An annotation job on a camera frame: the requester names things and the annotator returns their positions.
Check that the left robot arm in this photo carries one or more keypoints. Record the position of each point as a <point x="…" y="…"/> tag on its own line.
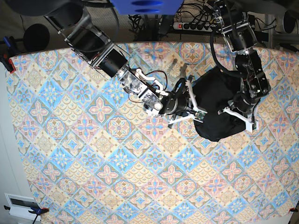
<point x="232" y="22"/>

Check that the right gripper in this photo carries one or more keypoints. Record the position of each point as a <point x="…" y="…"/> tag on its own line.
<point x="179" y="105"/>

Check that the black t-shirt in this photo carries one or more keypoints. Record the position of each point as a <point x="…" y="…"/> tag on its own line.
<point x="213" y="90"/>

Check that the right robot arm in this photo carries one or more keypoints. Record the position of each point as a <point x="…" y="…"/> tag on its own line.
<point x="100" y="52"/>

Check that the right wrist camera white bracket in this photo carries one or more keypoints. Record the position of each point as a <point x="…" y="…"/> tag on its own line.
<point x="197" y="113"/>

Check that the white wall outlet box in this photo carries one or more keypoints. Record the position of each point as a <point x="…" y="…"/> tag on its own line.
<point x="20" y="206"/>

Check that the round black speaker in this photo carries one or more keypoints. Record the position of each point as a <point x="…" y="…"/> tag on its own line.
<point x="36" y="38"/>

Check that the patterned tablecloth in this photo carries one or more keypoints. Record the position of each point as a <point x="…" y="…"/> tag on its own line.
<point x="91" y="155"/>

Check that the white power strip red switch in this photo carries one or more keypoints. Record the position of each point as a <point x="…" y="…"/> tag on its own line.
<point x="185" y="26"/>

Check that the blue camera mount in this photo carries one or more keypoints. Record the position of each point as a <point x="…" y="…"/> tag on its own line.
<point x="161" y="7"/>

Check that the blue table clamp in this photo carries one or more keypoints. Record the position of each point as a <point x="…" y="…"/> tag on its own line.
<point x="5" y="58"/>

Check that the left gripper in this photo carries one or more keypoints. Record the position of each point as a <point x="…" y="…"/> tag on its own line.
<point x="243" y="104"/>

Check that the black orange bottom clamp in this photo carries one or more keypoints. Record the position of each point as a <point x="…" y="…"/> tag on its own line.
<point x="35" y="211"/>

